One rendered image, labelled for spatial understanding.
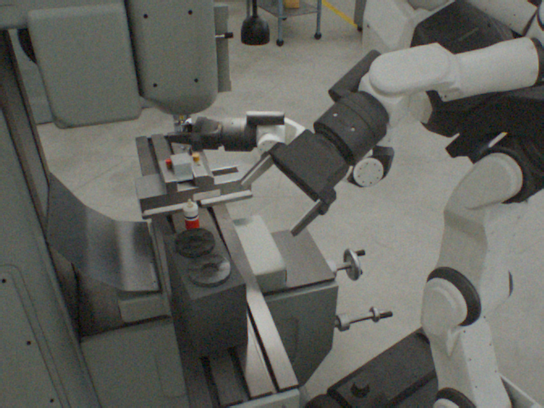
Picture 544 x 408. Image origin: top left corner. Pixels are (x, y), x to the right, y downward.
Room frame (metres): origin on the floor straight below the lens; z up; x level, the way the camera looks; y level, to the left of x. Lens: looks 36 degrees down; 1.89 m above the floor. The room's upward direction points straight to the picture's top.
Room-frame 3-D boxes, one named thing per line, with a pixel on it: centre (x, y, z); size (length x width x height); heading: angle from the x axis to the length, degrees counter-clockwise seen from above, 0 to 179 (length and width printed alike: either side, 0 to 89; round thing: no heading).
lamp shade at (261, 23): (1.29, 0.04, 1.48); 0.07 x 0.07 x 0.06
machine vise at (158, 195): (1.36, 0.24, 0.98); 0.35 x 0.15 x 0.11; 109
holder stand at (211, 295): (0.86, 0.15, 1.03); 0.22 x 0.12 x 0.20; 24
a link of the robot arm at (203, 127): (1.20, 0.13, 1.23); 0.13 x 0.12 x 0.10; 176
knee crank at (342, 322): (1.23, -0.32, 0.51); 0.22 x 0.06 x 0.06; 107
